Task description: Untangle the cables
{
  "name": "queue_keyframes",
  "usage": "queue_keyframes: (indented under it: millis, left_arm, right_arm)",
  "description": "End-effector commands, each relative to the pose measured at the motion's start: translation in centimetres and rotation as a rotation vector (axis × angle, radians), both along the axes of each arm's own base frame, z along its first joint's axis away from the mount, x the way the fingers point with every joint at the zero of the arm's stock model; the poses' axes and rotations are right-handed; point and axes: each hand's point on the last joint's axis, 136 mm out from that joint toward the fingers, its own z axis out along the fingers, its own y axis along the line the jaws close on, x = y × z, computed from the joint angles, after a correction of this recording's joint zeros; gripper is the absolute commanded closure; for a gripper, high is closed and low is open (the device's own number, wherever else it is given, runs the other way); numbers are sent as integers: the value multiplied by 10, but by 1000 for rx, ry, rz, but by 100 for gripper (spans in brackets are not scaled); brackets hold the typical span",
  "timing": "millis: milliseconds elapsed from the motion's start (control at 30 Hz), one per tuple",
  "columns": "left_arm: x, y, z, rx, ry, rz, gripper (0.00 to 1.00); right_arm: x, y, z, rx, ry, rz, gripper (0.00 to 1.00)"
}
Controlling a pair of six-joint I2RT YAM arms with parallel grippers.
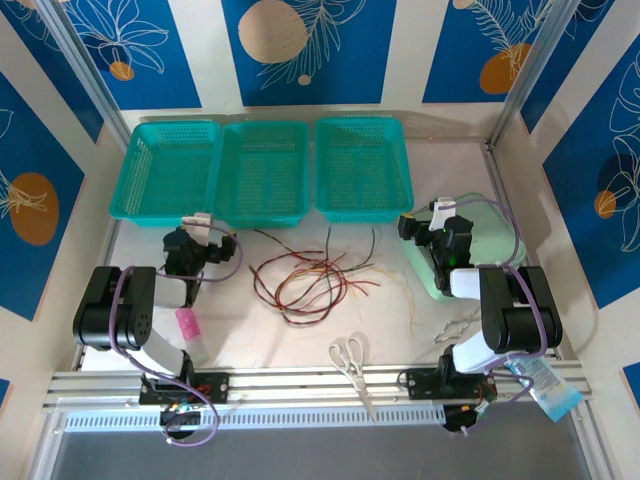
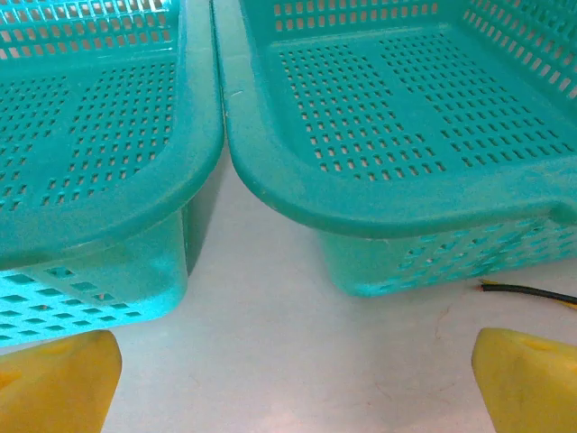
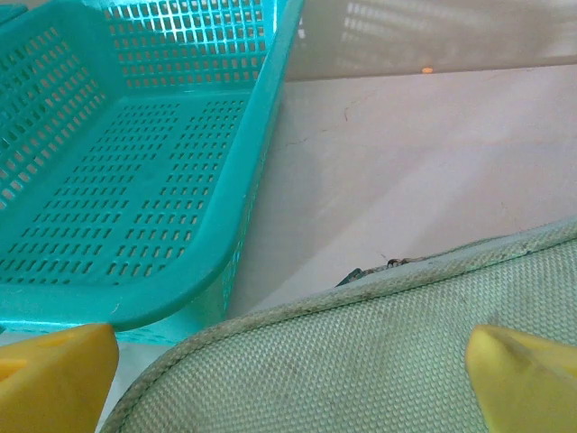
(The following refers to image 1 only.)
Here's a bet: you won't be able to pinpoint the dark red cable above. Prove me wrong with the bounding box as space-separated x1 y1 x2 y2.
249 248 329 329

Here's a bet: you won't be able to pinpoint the black cable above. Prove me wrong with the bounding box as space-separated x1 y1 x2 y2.
323 225 335 301
348 227 378 271

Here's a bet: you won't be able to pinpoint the short brown cable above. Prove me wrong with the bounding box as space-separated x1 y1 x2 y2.
251 228 297 254

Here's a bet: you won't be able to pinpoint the cream cable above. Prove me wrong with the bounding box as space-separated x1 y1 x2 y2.
377 267 417 337

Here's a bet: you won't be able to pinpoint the red looped cable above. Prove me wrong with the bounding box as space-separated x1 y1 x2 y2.
276 252 349 315

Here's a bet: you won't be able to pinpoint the yellow orange cable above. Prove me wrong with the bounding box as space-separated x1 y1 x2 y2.
292 257 382 297

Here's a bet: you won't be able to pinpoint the thin red cable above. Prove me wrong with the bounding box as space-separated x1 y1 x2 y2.
293 249 347 269

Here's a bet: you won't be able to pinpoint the mint green zip case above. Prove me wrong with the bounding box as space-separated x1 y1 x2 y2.
402 192 529 302

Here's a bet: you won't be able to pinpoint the pink capped clear tube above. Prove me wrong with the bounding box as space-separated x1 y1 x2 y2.
174 307 210 364

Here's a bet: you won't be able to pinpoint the teal plastic basket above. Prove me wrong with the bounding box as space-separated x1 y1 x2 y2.
108 119 223 230
313 116 415 224
208 121 310 230

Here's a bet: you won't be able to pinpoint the black controller board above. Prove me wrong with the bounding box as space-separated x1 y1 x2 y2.
158 402 205 444
442 403 496 436

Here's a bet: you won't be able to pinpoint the light blue paper packet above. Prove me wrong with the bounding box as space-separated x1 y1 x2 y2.
504 357 585 424

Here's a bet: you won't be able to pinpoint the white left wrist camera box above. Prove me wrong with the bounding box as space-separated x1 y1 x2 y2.
180 213 215 246

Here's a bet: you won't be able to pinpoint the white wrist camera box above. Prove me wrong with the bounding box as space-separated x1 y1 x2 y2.
428 197 457 232
180 213 215 246

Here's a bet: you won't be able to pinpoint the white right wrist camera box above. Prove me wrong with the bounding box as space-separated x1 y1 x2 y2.
428 197 457 232

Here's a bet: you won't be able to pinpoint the bent metal wire clip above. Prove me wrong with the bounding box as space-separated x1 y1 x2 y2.
432 309 484 346

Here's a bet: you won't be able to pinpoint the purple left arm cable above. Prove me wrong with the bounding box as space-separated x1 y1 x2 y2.
108 222 246 446

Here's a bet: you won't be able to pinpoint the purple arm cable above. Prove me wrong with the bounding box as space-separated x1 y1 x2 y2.
442 197 551 436
108 222 246 446

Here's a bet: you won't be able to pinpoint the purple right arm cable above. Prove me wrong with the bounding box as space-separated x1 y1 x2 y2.
442 197 551 436

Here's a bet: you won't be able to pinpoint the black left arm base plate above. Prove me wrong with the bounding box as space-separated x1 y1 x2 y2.
138 372 231 406

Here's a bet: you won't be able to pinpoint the white handled scissors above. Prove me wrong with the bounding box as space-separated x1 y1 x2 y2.
328 335 380 424

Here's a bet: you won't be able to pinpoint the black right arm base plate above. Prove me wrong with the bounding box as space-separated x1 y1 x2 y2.
405 367 499 401

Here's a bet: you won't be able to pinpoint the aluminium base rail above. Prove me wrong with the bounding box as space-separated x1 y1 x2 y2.
42 362 594 412

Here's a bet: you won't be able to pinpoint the white slotted cable duct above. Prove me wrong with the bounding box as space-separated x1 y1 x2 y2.
64 405 446 434

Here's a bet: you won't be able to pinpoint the aluminium frame post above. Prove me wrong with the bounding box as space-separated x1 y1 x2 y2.
487 0 576 150
33 0 135 149

